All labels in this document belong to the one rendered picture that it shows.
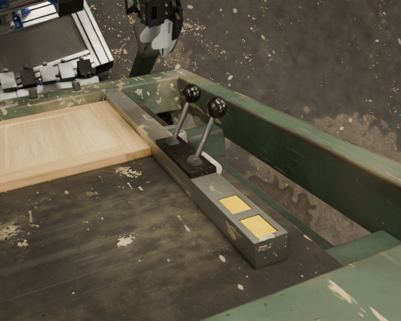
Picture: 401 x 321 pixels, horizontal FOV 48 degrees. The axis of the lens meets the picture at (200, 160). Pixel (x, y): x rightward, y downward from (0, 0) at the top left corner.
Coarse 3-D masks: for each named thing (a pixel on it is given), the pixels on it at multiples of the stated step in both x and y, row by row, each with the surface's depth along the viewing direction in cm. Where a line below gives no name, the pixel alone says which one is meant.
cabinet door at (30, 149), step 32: (0, 128) 124; (32, 128) 121; (64, 128) 118; (96, 128) 115; (128, 128) 111; (0, 160) 100; (32, 160) 98; (64, 160) 95; (96, 160) 94; (128, 160) 96
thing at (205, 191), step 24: (120, 96) 133; (144, 120) 108; (168, 168) 87; (192, 192) 76; (216, 192) 70; (240, 192) 69; (216, 216) 67; (240, 216) 63; (264, 216) 62; (240, 240) 60; (264, 240) 57; (264, 264) 58
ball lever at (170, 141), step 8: (184, 88) 87; (192, 88) 86; (184, 96) 87; (192, 96) 86; (200, 96) 87; (184, 112) 88; (176, 128) 89; (176, 136) 89; (168, 144) 89; (176, 144) 89
